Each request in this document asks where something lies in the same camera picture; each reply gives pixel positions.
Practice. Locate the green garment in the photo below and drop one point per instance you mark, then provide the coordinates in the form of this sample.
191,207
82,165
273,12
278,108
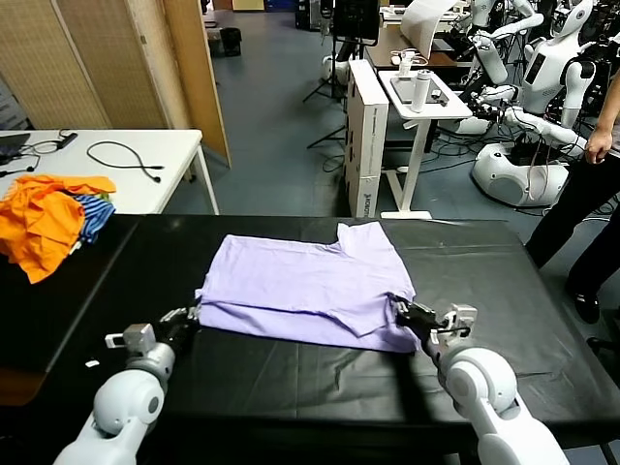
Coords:
107,196

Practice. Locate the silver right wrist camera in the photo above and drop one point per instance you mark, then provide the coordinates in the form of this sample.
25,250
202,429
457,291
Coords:
462,317

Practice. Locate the black table cover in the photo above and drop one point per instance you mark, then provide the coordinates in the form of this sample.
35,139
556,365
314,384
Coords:
508,271

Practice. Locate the blue striped garment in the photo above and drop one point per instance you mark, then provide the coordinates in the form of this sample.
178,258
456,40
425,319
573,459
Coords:
97,215

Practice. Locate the dark laptop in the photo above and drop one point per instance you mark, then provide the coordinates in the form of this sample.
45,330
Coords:
12,145

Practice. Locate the white humanoid robot black shoulder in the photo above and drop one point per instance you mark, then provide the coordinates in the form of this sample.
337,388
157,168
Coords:
547,72

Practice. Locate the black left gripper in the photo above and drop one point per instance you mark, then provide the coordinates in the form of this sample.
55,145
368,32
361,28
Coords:
176,334

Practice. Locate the white bottle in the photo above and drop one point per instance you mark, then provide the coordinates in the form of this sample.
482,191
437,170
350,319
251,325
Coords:
420,92

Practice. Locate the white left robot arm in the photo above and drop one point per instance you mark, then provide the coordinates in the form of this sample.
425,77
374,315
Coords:
126,402

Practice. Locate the black tripod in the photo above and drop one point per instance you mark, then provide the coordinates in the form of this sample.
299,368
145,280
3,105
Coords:
334,72

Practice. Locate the person bare forearm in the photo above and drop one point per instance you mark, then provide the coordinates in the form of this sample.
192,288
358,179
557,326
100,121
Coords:
611,104

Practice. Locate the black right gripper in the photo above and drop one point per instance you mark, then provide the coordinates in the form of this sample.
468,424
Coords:
428,323

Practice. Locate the person bare hand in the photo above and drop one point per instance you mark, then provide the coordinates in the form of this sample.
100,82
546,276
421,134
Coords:
597,144

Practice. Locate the white standing desk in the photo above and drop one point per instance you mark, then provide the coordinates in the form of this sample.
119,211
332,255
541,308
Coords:
450,109

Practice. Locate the white curved sheet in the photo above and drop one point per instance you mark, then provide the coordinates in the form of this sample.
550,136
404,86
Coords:
421,29

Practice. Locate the white humanoid robot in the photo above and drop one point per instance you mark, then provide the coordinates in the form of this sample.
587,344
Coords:
489,58

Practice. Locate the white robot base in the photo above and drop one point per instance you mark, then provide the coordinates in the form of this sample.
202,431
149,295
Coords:
513,184

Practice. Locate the black chair base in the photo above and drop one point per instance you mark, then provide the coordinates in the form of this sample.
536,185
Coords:
605,346

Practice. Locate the black trash bin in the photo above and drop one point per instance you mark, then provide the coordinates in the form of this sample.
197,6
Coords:
231,42

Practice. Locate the orange garment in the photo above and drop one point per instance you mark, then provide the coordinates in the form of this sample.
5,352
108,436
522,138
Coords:
39,223

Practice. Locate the black monitor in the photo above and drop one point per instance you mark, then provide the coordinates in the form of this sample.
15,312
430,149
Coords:
356,19

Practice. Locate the black power strip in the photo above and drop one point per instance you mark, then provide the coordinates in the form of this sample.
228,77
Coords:
69,139

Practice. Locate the tall white cardboard box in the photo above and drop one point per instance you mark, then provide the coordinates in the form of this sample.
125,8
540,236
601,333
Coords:
375,145

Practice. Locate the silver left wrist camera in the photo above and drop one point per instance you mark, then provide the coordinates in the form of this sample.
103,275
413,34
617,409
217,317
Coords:
133,336

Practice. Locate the brown desk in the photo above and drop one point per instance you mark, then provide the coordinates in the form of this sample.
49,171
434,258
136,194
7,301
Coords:
387,46

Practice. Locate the white table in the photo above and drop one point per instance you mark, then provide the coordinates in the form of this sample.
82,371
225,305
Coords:
164,150

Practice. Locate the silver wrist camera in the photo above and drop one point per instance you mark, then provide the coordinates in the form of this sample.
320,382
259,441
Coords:
462,317
133,336

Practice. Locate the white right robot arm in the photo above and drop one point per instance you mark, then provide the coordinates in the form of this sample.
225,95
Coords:
489,402

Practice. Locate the lavender t-shirt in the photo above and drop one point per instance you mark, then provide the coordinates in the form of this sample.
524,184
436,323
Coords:
310,286

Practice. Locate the grey tablet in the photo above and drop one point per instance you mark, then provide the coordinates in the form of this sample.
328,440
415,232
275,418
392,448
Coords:
402,89

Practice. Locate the small black device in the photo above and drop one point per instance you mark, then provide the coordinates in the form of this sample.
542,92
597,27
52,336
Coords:
438,97

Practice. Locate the person in black trousers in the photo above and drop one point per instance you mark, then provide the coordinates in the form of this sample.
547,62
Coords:
576,218

